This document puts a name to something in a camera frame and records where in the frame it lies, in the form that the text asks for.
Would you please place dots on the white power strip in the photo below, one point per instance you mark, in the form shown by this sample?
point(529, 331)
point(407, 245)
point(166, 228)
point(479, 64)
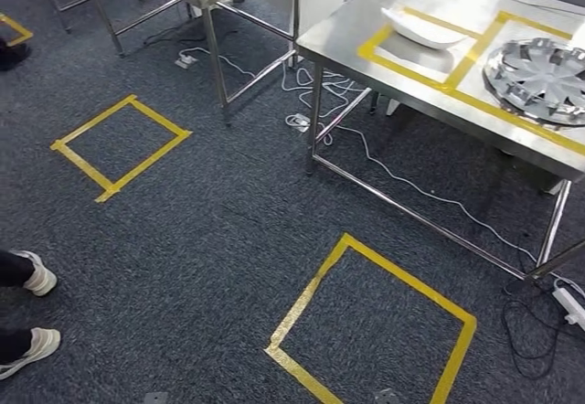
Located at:
point(569, 307)
point(185, 61)
point(299, 123)

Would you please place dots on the yellow floor tape square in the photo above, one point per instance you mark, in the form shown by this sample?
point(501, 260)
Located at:
point(80, 168)
point(18, 26)

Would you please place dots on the white curved plastic part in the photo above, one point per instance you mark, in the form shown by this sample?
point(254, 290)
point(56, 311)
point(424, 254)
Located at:
point(420, 32)

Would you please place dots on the silver wheel hubcap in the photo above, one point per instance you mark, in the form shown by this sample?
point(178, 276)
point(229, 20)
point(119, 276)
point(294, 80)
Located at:
point(534, 80)

